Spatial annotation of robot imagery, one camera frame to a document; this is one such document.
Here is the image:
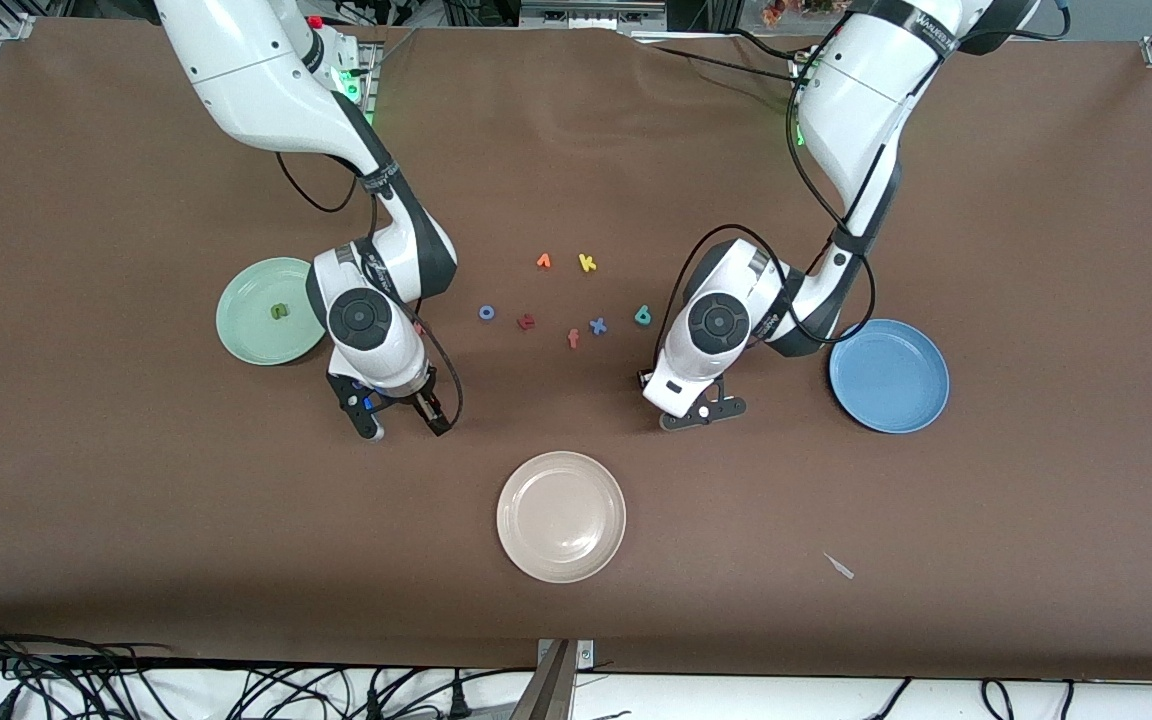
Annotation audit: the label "beige plate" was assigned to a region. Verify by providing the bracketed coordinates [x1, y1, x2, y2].
[496, 451, 627, 584]

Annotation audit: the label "green plate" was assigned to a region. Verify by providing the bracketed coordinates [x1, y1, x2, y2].
[216, 258, 329, 366]

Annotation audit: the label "brown table cover sheet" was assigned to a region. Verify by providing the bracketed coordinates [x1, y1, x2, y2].
[0, 18, 1152, 683]

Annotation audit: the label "blue plate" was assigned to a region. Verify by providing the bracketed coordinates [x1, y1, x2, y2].
[829, 319, 951, 434]

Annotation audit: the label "grey metal bar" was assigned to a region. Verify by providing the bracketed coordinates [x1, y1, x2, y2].
[508, 640, 577, 720]

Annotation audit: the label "orange dried flowers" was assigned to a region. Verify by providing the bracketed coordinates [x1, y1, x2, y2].
[761, 0, 842, 26]

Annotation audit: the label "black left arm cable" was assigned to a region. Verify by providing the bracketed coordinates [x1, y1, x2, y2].
[651, 40, 877, 371]

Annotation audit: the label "metal clamp bracket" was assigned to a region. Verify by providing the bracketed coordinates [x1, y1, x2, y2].
[536, 638, 595, 669]

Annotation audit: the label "black cable on table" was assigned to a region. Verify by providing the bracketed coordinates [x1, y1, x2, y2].
[731, 28, 807, 63]
[651, 44, 799, 83]

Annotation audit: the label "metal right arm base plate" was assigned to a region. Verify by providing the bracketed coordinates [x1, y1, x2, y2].
[336, 40, 382, 126]

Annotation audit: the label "aluminium frame piece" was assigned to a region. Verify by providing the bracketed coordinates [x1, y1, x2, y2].
[519, 0, 669, 33]

